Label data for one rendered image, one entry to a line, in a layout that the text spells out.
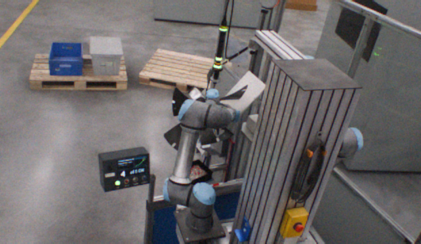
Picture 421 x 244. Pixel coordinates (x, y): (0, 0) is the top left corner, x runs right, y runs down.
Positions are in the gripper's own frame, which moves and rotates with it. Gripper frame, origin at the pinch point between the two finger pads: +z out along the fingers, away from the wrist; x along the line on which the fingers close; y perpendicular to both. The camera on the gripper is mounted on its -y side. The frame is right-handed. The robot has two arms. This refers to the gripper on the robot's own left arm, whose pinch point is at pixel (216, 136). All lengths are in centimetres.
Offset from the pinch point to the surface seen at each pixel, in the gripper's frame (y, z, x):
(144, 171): -53, -16, -20
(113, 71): -21, 96, 293
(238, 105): 32.1, 8.5, 30.3
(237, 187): 3.0, 36.3, -16.5
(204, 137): -6.9, 1.1, 4.3
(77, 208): -109, 88, 78
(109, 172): -70, -25, -19
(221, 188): -8.5, 31.1, -15.9
